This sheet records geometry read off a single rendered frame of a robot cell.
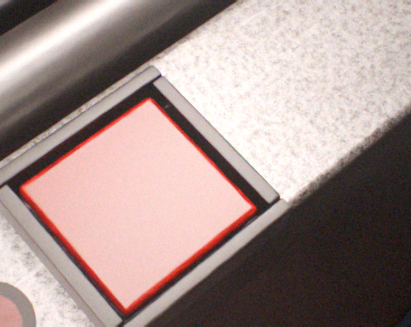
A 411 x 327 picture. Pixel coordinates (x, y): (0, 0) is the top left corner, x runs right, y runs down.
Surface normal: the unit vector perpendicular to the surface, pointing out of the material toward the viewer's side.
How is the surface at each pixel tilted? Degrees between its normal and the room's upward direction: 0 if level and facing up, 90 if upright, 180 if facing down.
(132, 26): 41
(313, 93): 0
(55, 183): 0
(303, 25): 0
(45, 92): 50
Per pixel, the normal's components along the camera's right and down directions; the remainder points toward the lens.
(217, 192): 0.08, -0.44
